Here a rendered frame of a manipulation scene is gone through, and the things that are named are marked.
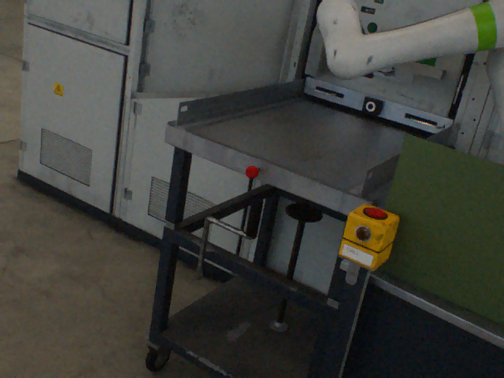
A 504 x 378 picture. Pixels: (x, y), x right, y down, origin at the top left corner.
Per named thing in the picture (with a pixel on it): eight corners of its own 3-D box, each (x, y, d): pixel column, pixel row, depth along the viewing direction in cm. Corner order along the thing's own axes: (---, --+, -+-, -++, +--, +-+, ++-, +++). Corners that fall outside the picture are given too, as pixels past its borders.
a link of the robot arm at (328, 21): (348, -21, 161) (307, -6, 165) (358, 20, 157) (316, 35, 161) (360, 7, 174) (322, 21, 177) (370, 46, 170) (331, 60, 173)
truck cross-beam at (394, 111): (448, 138, 203) (453, 120, 201) (302, 92, 228) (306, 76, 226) (452, 135, 207) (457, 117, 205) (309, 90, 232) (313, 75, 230)
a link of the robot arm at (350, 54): (461, 22, 166) (468, -4, 156) (474, 61, 162) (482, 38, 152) (323, 54, 170) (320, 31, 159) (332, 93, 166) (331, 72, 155)
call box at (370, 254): (373, 272, 123) (386, 226, 119) (336, 257, 126) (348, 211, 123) (388, 259, 129) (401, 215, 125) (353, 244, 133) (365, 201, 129)
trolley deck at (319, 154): (367, 224, 147) (373, 201, 145) (164, 142, 175) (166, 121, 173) (450, 165, 202) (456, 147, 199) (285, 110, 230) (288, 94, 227)
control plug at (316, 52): (316, 77, 213) (327, 24, 206) (303, 73, 215) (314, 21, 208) (326, 75, 219) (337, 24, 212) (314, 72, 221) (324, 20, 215)
